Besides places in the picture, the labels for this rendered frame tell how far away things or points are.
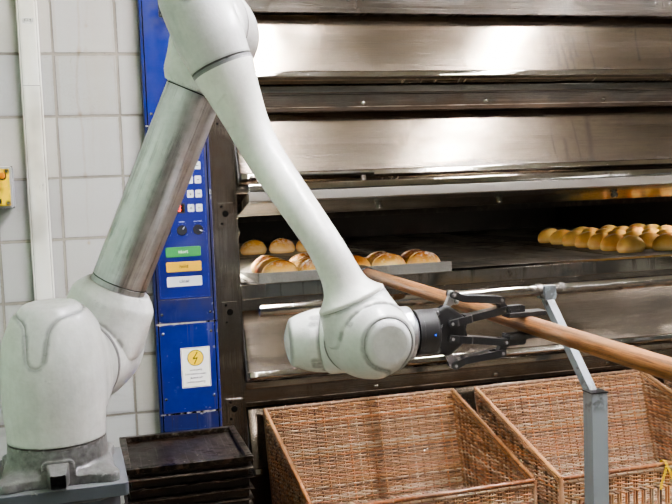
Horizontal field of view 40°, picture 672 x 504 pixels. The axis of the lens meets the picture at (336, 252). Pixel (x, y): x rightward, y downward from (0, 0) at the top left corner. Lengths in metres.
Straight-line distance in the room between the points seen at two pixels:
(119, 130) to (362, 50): 0.68
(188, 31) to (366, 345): 0.56
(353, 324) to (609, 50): 1.76
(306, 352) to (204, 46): 0.49
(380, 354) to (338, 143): 1.33
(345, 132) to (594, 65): 0.76
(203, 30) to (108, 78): 1.00
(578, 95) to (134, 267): 1.57
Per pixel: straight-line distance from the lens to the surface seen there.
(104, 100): 2.44
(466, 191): 2.49
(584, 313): 2.86
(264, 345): 2.52
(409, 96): 2.61
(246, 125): 1.47
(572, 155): 2.79
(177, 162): 1.64
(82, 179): 2.43
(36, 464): 1.53
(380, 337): 1.27
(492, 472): 2.51
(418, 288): 2.07
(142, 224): 1.65
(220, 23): 1.48
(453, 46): 2.67
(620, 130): 2.90
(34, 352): 1.50
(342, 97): 2.55
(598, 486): 2.26
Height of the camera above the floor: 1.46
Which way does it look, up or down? 5 degrees down
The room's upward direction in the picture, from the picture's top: 2 degrees counter-clockwise
